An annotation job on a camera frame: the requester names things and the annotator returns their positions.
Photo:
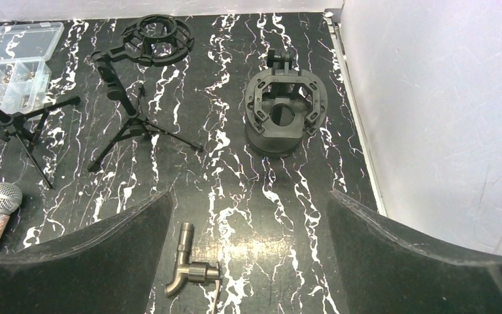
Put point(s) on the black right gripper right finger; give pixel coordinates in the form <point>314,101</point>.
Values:
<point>388,267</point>

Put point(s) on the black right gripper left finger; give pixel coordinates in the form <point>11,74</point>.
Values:
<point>106,267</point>

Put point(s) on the black tripod mic stand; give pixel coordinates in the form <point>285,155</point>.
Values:
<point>13,125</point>

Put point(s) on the black shock-mount stand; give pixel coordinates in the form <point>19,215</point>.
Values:
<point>156,40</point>

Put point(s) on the clear plastic parts box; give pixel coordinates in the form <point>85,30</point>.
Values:
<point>24,74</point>

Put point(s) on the aluminium rail frame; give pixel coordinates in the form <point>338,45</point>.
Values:
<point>333,18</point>

